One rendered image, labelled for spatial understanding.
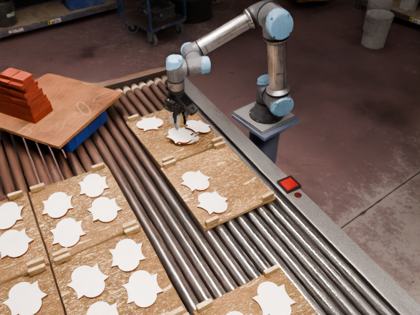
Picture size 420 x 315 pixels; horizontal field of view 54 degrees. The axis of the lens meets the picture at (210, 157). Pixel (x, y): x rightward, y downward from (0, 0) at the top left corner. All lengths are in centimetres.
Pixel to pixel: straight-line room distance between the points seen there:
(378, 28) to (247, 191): 370
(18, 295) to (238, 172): 99
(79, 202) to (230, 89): 270
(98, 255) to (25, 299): 27
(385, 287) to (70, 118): 154
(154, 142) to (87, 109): 38
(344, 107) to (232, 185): 249
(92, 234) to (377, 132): 283
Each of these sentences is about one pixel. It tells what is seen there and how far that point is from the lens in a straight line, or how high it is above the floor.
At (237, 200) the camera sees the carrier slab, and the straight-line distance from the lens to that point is 175.
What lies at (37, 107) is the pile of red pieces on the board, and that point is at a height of 111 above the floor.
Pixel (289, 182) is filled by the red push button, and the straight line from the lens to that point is 187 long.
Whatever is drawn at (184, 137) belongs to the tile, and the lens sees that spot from 202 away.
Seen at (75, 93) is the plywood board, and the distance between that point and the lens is 232.
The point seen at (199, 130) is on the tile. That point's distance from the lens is 207.
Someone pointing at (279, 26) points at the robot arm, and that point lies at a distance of 186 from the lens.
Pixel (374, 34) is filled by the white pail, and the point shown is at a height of 17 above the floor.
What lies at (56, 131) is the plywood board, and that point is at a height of 104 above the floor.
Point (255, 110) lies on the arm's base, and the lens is 227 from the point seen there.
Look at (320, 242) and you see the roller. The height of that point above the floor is 92.
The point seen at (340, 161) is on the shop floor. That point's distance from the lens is 349.
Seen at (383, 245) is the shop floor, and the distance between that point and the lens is 299.
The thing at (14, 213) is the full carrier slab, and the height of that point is 95.
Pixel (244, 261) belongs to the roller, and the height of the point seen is 92.
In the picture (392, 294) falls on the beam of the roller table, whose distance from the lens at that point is 163.
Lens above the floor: 221
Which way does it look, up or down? 41 degrees down
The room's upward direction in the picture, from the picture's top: straight up
